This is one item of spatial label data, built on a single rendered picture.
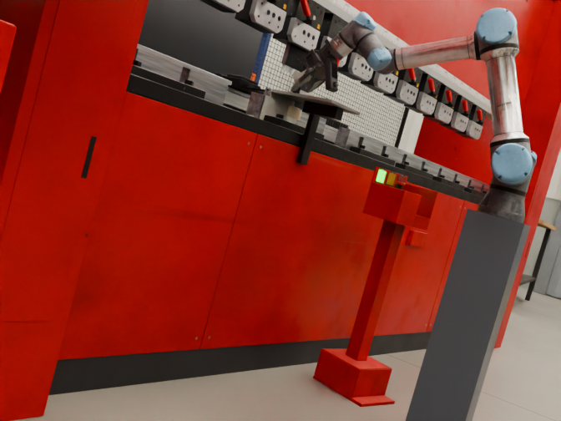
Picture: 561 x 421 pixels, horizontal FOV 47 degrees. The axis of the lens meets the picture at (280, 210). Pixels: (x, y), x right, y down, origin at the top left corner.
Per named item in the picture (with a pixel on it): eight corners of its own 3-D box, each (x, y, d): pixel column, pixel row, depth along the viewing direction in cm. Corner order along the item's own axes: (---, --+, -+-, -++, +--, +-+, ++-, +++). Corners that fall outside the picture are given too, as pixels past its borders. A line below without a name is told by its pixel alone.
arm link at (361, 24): (372, 26, 212) (358, 7, 215) (348, 49, 217) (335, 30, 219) (381, 30, 219) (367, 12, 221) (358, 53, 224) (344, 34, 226)
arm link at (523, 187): (528, 194, 215) (539, 154, 214) (526, 191, 203) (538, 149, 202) (491, 185, 220) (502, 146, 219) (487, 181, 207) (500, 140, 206)
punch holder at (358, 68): (351, 72, 255) (362, 31, 254) (333, 69, 260) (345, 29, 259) (370, 82, 267) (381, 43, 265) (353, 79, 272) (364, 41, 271)
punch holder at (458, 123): (453, 126, 333) (462, 95, 332) (438, 124, 338) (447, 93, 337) (465, 133, 345) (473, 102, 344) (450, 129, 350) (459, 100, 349)
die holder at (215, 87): (96, 65, 172) (105, 30, 171) (83, 63, 175) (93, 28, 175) (224, 109, 211) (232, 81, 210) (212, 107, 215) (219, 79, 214)
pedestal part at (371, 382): (361, 407, 230) (370, 375, 229) (312, 377, 248) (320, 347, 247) (394, 403, 243) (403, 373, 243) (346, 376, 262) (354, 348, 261)
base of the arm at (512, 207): (525, 225, 216) (534, 195, 215) (520, 222, 202) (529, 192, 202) (481, 212, 223) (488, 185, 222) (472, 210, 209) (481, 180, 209)
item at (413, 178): (103, 83, 161) (107, 65, 160) (58, 73, 174) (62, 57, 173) (509, 214, 395) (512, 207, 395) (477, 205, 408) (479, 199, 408)
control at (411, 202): (395, 223, 231) (409, 174, 230) (362, 212, 243) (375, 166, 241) (427, 230, 244) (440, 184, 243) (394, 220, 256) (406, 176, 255)
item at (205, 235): (23, 398, 166) (103, 83, 161) (-15, 366, 179) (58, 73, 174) (471, 343, 401) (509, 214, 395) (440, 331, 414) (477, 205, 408)
